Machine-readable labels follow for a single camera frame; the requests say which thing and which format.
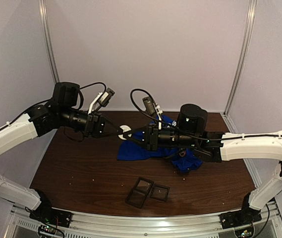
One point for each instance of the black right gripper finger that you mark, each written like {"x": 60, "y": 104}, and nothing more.
{"x": 141, "y": 131}
{"x": 140, "y": 141}

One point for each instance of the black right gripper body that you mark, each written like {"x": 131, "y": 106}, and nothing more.
{"x": 151, "y": 138}

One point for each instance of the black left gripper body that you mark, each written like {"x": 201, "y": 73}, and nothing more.
{"x": 95, "y": 125}

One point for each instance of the blue printed t-shirt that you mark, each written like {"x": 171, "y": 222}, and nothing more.
{"x": 129, "y": 151}

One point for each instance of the small round badge brooch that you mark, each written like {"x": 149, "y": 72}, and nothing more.
{"x": 124, "y": 128}

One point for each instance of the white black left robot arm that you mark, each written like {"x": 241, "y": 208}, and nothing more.
{"x": 63, "y": 109}

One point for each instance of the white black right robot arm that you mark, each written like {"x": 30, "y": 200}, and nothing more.
{"x": 215, "y": 147}

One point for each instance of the black display box upper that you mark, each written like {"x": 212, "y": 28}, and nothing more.
{"x": 143, "y": 185}

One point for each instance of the black display box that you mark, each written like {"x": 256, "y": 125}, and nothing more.
{"x": 143, "y": 185}
{"x": 159, "y": 192}
{"x": 136, "y": 198}

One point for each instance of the black display box right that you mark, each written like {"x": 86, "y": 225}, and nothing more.
{"x": 159, "y": 192}

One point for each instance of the black display box lower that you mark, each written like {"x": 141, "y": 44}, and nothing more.
{"x": 136, "y": 198}

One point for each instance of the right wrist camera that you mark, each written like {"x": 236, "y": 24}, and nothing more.
{"x": 152, "y": 109}

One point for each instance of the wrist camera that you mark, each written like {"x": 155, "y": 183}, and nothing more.
{"x": 101, "y": 100}
{"x": 152, "y": 109}

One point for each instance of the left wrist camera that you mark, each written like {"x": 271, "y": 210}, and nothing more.
{"x": 101, "y": 100}

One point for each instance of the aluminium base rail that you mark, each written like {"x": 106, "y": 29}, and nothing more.
{"x": 85, "y": 225}

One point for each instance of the left aluminium frame post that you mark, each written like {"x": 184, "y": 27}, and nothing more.
{"x": 47, "y": 39}

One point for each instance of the aluminium frame post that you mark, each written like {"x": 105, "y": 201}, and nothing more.
{"x": 247, "y": 35}
{"x": 47, "y": 39}

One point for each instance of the right aluminium frame post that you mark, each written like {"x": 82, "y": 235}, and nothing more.
{"x": 247, "y": 35}

